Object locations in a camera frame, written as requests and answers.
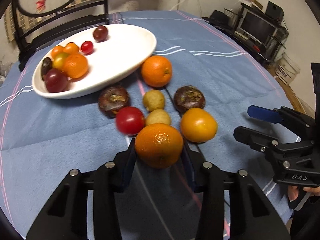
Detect person's right hand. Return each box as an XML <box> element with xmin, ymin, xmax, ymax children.
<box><xmin>287</xmin><ymin>184</ymin><xmax>320</xmax><ymax>203</ymax></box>

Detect small orange tomato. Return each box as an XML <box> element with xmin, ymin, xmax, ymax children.
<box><xmin>63</xmin><ymin>42</ymin><xmax>79</xmax><ymax>55</ymax></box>
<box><xmin>51</xmin><ymin>45</ymin><xmax>64</xmax><ymax>58</ymax></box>

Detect black framed decorative screen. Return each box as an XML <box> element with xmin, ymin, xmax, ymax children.
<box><xmin>11</xmin><ymin>0</ymin><xmax>109</xmax><ymax>72</ymax></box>

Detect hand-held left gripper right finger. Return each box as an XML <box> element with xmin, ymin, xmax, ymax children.
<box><xmin>181</xmin><ymin>142</ymin><xmax>292</xmax><ymax>240</ymax></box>

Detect computer monitor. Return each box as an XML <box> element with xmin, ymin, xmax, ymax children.
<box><xmin>236</xmin><ymin>9</ymin><xmax>279</xmax><ymax>43</ymax></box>

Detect white bucket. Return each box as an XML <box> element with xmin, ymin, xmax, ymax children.
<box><xmin>275</xmin><ymin>52</ymin><xmax>300</xmax><ymax>84</ymax></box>

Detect dark brown mangosteen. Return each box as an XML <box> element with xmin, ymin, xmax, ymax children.
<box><xmin>173</xmin><ymin>86</ymin><xmax>206</xmax><ymax>115</ymax></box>
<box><xmin>98</xmin><ymin>86</ymin><xmax>131</xmax><ymax>118</ymax></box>
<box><xmin>41</xmin><ymin>57</ymin><xmax>53</xmax><ymax>81</ymax></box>

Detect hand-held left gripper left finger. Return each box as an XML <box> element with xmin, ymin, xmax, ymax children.
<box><xmin>26</xmin><ymin>144</ymin><xmax>137</xmax><ymax>240</ymax></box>

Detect black speaker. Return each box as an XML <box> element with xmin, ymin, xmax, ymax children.
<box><xmin>265</xmin><ymin>1</ymin><xmax>285</xmax><ymax>22</ymax></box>

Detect black hat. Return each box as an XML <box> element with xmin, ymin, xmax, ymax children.
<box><xmin>202</xmin><ymin>10</ymin><xmax>232</xmax><ymax>27</ymax></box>

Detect green-orange tomato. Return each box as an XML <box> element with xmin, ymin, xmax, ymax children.
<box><xmin>52</xmin><ymin>52</ymin><xmax>70</xmax><ymax>71</ymax></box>

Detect black media stand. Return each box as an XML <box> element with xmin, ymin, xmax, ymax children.
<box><xmin>207</xmin><ymin>17</ymin><xmax>288</xmax><ymax>65</ymax></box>

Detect white oval plate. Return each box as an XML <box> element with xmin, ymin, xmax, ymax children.
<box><xmin>31</xmin><ymin>24</ymin><xmax>157</xmax><ymax>99</ymax></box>

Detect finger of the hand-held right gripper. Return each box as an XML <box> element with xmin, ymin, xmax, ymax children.
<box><xmin>234</xmin><ymin>126</ymin><xmax>280</xmax><ymax>155</ymax></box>
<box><xmin>247</xmin><ymin>105</ymin><xmax>317</xmax><ymax>131</ymax></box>

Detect small dark plum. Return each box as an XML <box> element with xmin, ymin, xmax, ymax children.
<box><xmin>93</xmin><ymin>25</ymin><xmax>109</xmax><ymax>42</ymax></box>

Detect red cherry tomato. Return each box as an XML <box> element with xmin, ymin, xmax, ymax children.
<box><xmin>81</xmin><ymin>41</ymin><xmax>94</xmax><ymax>55</ymax></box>

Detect white power cable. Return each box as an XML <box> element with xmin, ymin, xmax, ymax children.
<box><xmin>170</xmin><ymin>0</ymin><xmax>190</xmax><ymax>12</ymax></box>

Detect large dark plum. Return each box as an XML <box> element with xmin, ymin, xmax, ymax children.
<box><xmin>44</xmin><ymin>68</ymin><xmax>68</xmax><ymax>93</ymax></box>

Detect yellow-orange tomato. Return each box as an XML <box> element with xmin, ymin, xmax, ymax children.
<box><xmin>180</xmin><ymin>108</ymin><xmax>218</xmax><ymax>143</ymax></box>

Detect tan longan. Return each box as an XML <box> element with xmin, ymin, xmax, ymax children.
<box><xmin>145</xmin><ymin>109</ymin><xmax>172</xmax><ymax>127</ymax></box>
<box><xmin>142</xmin><ymin>89</ymin><xmax>165</xmax><ymax>112</ymax></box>

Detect cardboard box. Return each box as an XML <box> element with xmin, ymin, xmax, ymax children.
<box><xmin>241</xmin><ymin>0</ymin><xmax>263</xmax><ymax>9</ymax></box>

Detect large orange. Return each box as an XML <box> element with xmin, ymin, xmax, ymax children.
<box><xmin>134</xmin><ymin>123</ymin><xmax>184</xmax><ymax>169</ymax></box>
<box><xmin>62</xmin><ymin>54</ymin><xmax>89</xmax><ymax>79</ymax></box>
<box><xmin>141</xmin><ymin>55</ymin><xmax>173</xmax><ymax>88</ymax></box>

